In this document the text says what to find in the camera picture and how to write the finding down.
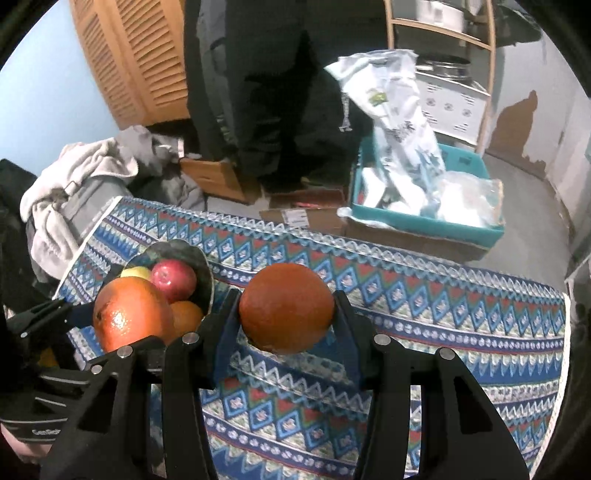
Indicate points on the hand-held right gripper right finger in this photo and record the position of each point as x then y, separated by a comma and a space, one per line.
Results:
351, 355

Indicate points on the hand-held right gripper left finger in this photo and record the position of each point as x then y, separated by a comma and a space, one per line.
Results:
226, 350

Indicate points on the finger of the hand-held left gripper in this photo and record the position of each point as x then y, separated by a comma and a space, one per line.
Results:
154, 355
81, 314

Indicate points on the large orange grapefruit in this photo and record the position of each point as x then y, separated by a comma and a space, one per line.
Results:
129, 314

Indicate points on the orange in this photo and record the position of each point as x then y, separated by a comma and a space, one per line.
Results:
286, 309
187, 316

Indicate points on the yellow pear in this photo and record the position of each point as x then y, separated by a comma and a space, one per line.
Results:
136, 272

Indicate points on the red apple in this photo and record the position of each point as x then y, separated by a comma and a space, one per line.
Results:
173, 279

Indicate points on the person's left hand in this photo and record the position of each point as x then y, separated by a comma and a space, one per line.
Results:
18, 445

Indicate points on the blue patterned tablecloth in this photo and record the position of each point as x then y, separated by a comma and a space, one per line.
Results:
415, 300

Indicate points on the grey hooded sweatshirt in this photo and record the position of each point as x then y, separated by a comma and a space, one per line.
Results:
69, 184

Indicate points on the teal storage box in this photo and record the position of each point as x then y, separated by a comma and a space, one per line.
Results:
415, 226

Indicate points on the open cardboard box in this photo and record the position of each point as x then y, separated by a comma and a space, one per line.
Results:
304, 214

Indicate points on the wooden drawer box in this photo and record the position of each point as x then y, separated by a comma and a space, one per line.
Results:
217, 177

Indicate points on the clear plastic bag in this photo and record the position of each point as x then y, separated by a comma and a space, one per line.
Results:
466, 198

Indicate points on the white printed plastic bag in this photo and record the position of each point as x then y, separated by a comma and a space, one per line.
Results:
397, 115

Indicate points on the wooden louvre cabinet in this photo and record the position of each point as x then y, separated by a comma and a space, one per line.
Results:
134, 55

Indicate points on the dark hanging clothing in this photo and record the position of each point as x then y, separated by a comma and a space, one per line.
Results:
286, 92

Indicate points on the white patterned box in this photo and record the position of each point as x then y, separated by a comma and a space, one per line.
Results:
452, 106

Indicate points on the steel pot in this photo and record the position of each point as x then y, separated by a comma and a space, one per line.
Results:
443, 67

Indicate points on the wooden shelf rack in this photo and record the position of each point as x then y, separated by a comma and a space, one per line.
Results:
489, 69

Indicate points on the white pot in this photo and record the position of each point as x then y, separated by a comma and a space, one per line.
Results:
441, 14

